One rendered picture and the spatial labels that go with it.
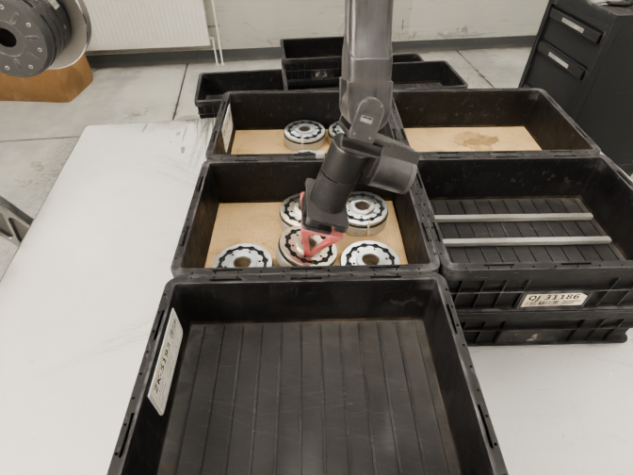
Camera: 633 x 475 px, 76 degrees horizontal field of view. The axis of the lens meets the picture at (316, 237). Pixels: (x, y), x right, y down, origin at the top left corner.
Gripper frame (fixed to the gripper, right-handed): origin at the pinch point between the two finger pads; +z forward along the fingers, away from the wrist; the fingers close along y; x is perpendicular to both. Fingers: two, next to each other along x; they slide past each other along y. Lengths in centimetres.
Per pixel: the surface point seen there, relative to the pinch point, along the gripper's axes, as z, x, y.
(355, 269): -5.7, -5.1, -9.9
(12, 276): 38, 55, 11
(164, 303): 2.9, 20.1, -15.0
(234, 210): 10.3, 12.6, 15.8
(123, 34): 97, 113, 295
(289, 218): 4.0, 2.4, 9.8
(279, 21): 56, 0, 318
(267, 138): 8.1, 7.6, 44.0
